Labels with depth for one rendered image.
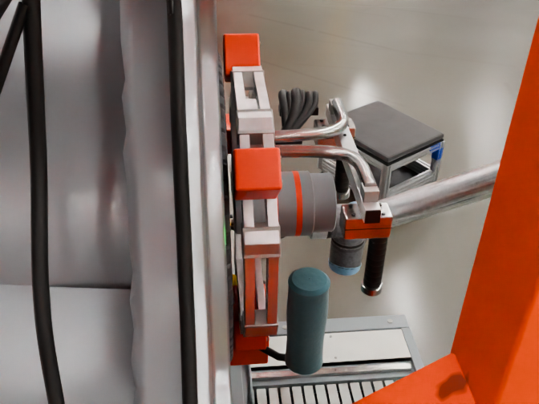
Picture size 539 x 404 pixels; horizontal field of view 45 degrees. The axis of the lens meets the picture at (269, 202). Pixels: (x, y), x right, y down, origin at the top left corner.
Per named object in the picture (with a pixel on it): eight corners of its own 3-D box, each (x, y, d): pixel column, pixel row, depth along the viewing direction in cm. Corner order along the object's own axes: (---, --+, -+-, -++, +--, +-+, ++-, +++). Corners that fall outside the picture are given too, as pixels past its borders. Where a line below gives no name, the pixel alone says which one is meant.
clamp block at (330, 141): (312, 137, 152) (313, 117, 149) (350, 135, 153) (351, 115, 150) (315, 148, 148) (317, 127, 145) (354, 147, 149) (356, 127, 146)
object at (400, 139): (314, 183, 299) (318, 118, 279) (369, 159, 317) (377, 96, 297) (381, 228, 271) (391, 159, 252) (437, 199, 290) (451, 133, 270)
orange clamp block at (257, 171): (231, 161, 112) (233, 147, 103) (277, 159, 112) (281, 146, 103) (233, 200, 110) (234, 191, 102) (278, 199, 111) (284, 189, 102)
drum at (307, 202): (233, 213, 147) (232, 160, 139) (325, 209, 149) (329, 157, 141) (236, 252, 136) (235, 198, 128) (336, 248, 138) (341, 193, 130)
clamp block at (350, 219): (338, 224, 125) (340, 202, 122) (384, 222, 126) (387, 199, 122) (343, 240, 121) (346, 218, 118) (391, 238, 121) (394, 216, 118)
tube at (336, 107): (256, 111, 146) (256, 66, 140) (340, 108, 148) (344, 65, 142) (262, 151, 132) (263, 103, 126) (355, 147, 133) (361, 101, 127)
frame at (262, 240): (231, 228, 175) (227, 36, 144) (255, 228, 176) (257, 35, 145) (244, 392, 131) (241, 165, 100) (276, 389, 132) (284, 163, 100)
